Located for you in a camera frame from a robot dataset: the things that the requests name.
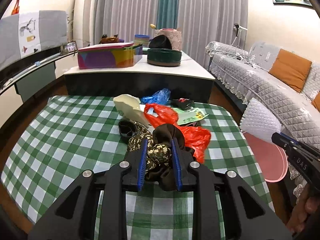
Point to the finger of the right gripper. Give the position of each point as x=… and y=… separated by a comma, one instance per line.
x=286, y=143

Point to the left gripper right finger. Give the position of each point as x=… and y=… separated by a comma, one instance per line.
x=184, y=179

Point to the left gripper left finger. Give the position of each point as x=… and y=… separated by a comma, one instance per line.
x=134, y=179

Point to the red plastic bag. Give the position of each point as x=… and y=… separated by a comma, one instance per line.
x=197, y=138

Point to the camouflage and brown cloth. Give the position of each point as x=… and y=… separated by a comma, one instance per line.
x=159, y=156

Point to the white bubble wrap sheet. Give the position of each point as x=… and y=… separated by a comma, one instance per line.
x=260, y=122

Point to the green white wipes packet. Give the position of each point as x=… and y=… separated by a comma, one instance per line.
x=190, y=115

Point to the torn cream tissue box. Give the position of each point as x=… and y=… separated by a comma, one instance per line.
x=129, y=107

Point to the black red snack wrapper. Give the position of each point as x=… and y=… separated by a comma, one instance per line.
x=182, y=103

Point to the blue plastic bag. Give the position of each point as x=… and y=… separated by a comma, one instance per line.
x=161, y=97

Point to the pink plastic trash basin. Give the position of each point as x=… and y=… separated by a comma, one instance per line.
x=270, y=157

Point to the person's right hand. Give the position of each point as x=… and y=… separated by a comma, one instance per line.
x=307, y=205

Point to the orange cushion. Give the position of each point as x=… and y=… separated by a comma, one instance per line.
x=316, y=102
x=291, y=69

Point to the green checked tablecloth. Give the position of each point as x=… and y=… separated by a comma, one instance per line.
x=76, y=133

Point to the white coffee table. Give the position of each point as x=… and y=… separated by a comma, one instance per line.
x=189, y=80

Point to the grey quilted sofa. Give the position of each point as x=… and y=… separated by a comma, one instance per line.
x=246, y=75

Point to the dark green round tin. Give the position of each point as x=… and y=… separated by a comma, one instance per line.
x=164, y=57

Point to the colourful storage box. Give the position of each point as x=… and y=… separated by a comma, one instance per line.
x=111, y=55

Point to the black bowl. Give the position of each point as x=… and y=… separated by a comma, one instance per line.
x=160, y=42

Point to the stacked coloured bowls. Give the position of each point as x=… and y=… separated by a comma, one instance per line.
x=143, y=40

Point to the pink patterned basket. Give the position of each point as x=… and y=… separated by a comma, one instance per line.
x=174, y=36

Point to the brown teapot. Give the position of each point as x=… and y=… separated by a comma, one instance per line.
x=112, y=39

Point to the tv cabinet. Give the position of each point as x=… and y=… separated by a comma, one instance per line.
x=18, y=89

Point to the teal curtain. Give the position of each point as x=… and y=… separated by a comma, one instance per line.
x=167, y=14

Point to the grey curtains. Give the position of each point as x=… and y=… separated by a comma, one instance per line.
x=200, y=21

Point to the white air conditioner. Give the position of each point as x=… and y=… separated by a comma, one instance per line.
x=83, y=22

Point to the covered television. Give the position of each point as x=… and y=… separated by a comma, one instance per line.
x=23, y=35

